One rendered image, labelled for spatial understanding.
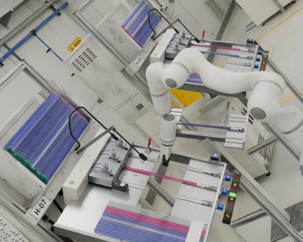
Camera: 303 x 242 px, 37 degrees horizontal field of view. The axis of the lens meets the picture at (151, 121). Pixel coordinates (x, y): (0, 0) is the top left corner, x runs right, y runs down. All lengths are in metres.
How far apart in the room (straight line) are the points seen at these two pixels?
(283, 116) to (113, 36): 1.75
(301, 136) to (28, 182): 1.28
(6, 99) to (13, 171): 2.16
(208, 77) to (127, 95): 1.56
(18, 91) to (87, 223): 2.46
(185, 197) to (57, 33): 3.31
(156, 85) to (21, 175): 0.78
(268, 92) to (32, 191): 1.21
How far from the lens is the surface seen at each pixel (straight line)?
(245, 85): 1.95
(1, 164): 2.28
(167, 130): 2.31
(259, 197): 2.70
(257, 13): 6.75
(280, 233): 3.09
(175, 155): 2.57
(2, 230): 2.48
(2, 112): 4.28
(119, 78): 3.36
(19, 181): 2.30
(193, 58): 2.00
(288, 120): 1.93
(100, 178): 2.36
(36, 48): 4.93
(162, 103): 2.18
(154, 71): 2.05
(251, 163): 3.53
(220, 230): 2.82
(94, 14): 5.47
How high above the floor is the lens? 1.78
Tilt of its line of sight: 14 degrees down
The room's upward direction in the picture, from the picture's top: 46 degrees counter-clockwise
